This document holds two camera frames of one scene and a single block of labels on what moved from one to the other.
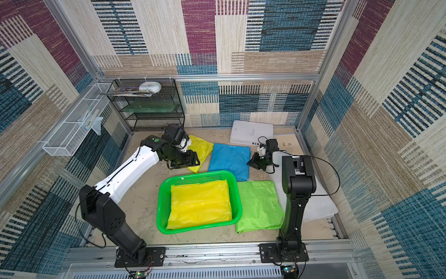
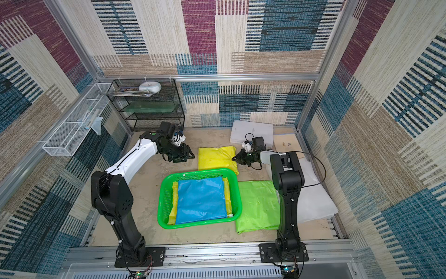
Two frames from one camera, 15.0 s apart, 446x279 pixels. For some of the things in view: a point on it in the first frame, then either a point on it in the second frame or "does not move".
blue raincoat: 230,157 → 200,199
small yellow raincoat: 202,149 → 217,158
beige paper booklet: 288,142 does not move
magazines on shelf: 128,92 does not move
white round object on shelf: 153,87 does not move
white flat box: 248,132 does not move
